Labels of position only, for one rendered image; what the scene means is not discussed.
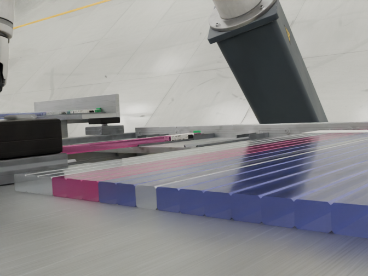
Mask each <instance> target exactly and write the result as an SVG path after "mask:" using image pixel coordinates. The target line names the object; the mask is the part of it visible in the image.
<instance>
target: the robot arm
mask: <svg viewBox="0 0 368 276"><path fill-rule="evenodd" d="M15 1H16V0H0V92H1V91H2V89H3V87H4V86H5V85H6V83H7V77H8V62H9V45H8V43H9V40H10V39H11V38H12V36H13V24H14V13H15ZM212 1H213V3H214V5H215V7H216V8H215V9H214V10H213V11H212V13H211V14H210V16H209V25H210V27H211V28H212V29H213V30H215V31H230V30H235V29H237V28H240V27H243V26H245V25H247V24H249V23H251V22H253V21H255V20H256V19H258V18H259V17H261V16H262V15H263V14H265V13H266V12H267V11H268V10H269V9H270V8H271V7H272V6H273V4H274V3H275V2H276V0H212Z"/></svg>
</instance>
